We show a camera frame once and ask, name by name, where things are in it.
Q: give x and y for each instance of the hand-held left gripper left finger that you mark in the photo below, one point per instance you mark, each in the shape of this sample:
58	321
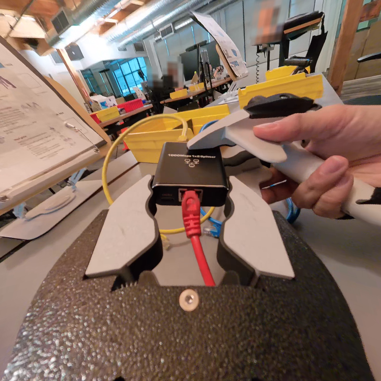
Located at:
125	235

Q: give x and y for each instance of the black loudspeaker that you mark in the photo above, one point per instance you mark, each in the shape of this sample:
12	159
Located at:
73	51

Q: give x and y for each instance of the wooden support post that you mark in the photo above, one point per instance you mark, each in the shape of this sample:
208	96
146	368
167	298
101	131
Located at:
345	44

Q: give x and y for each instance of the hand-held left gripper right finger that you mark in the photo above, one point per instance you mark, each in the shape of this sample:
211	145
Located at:
256	235

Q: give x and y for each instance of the red plastic bin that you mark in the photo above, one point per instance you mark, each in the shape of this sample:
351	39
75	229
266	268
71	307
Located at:
131	105

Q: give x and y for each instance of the instruction sheet on wooden stand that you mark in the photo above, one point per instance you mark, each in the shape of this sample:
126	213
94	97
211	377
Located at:
35	227

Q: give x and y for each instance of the black standing desk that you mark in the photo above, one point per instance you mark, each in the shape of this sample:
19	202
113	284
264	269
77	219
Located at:
300	26

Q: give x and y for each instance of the large black screen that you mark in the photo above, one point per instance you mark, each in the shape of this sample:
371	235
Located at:
190	62

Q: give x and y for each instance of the silver air duct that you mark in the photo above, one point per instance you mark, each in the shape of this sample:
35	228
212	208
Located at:
104	26
166	26

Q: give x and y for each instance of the printed instruction sheet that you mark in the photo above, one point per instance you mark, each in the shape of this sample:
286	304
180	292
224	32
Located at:
29	119

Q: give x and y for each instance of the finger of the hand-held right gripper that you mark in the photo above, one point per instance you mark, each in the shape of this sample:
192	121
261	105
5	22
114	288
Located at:
253	175
220	128

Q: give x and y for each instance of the large yellow plastic bin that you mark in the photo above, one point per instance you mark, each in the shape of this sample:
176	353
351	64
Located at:
282	89
285	71

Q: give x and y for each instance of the wooden document stand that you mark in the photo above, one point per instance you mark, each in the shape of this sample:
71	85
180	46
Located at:
226	44

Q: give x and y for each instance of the white blue cardboard box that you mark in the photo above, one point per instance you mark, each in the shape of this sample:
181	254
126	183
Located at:
108	102

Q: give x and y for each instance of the small yellow plastic bin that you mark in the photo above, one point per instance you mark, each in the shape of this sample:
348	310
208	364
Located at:
107	114
178	93

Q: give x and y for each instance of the black network splitter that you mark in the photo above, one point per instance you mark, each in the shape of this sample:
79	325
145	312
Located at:
190	172

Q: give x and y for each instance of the person's right hand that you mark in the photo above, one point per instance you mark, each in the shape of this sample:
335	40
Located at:
342	134

